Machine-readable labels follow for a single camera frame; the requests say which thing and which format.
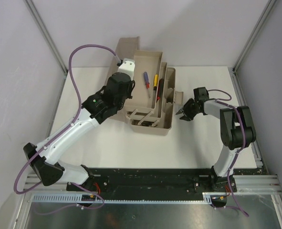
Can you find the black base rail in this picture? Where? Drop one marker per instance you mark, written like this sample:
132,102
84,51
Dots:
169,184

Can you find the red folding utility knife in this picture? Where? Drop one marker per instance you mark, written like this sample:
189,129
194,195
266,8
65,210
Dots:
160,89

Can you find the left aluminium frame post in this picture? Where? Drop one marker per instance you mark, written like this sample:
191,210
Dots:
45,34

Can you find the right aluminium frame post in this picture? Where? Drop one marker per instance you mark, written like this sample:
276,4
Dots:
269,7

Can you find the black handled claw hammer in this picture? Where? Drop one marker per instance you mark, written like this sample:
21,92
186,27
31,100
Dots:
148,124

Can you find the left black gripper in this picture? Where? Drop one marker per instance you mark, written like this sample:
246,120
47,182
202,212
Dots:
131,87

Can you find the beige plastic tool box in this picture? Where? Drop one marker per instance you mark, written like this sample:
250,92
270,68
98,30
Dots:
142,108

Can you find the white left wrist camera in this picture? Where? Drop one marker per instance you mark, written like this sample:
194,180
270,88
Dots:
127,67

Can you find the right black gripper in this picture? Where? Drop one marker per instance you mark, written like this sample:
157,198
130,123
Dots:
189,116

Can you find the blue red handled screwdriver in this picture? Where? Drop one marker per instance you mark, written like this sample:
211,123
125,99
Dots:
147,84

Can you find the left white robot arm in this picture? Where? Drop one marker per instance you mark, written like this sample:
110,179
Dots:
45,156

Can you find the white slotted cable duct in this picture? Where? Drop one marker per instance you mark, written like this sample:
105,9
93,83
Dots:
89,198

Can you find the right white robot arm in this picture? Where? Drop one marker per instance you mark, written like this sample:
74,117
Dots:
237,132

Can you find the aluminium frame post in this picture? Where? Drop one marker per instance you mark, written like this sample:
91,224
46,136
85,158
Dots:
45,34
269,7

